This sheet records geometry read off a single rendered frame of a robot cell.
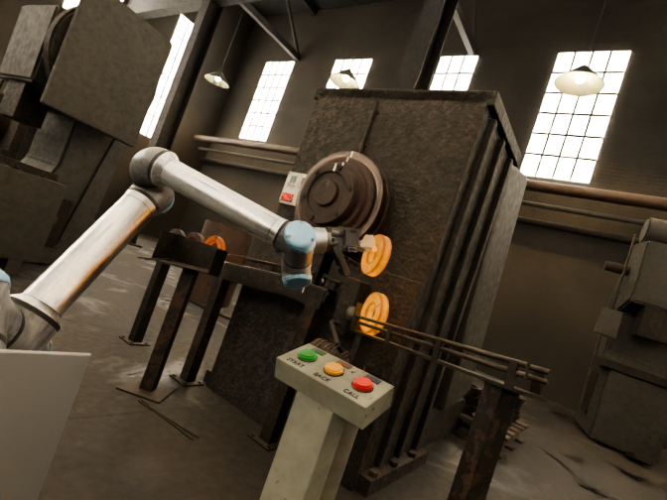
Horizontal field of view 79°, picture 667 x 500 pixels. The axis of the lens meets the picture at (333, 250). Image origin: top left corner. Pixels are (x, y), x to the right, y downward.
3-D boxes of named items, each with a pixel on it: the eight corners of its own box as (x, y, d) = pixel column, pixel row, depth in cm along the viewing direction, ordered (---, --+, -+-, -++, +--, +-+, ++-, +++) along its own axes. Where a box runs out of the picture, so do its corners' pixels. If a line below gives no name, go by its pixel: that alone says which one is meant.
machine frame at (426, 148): (284, 377, 279) (367, 139, 287) (427, 462, 217) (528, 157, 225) (199, 381, 219) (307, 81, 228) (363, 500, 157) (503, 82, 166)
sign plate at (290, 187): (280, 202, 225) (291, 173, 226) (316, 211, 210) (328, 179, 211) (278, 201, 223) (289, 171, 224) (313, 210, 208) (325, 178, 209)
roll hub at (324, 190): (298, 219, 190) (318, 163, 191) (345, 232, 174) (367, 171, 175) (291, 215, 185) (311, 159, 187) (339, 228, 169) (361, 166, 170)
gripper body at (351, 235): (362, 229, 139) (329, 226, 135) (360, 254, 139) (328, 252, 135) (353, 228, 146) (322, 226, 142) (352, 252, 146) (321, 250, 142)
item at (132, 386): (126, 372, 198) (178, 233, 201) (178, 390, 197) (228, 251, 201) (103, 384, 177) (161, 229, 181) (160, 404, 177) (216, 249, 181)
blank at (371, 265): (375, 238, 154) (367, 235, 153) (397, 234, 140) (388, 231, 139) (363, 277, 152) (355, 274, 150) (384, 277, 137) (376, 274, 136)
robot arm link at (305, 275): (283, 274, 118) (280, 240, 125) (281, 293, 127) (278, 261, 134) (315, 272, 120) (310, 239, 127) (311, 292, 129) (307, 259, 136)
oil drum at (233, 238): (208, 295, 509) (233, 228, 514) (239, 311, 475) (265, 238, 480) (168, 288, 461) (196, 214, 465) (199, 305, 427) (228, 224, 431)
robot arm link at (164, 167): (141, 126, 127) (326, 226, 115) (149, 157, 137) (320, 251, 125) (111, 145, 121) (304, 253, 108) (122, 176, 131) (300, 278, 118)
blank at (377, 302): (366, 341, 148) (358, 339, 147) (366, 305, 158) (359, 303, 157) (390, 324, 137) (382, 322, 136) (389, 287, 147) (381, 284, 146)
